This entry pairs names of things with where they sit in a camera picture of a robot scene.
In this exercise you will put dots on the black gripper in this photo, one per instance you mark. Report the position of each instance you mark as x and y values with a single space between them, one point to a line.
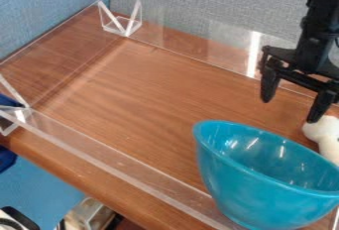
278 66

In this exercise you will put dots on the white and orange toy mushroom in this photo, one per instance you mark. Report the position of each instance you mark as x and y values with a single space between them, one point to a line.
323 133

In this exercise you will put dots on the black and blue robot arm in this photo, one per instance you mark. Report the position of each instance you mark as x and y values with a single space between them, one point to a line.
306 65

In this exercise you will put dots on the blue plastic bowl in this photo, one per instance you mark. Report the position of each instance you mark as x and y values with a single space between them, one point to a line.
268 182

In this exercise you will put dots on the clear acrylic table barrier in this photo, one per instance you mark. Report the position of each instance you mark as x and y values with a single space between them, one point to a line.
115 101

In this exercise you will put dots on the dark blue object at left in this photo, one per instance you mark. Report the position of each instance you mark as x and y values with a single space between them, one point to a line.
7 155

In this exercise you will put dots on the black and white wheel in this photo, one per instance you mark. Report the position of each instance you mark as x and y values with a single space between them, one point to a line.
14 220

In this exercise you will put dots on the clear acrylic corner bracket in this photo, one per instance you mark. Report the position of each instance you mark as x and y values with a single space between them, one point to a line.
118 24

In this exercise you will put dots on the metal frame under table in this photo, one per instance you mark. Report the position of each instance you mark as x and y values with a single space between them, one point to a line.
90 215

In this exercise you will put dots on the clear acrylic left bracket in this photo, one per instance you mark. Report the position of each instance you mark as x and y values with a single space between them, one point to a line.
18 115

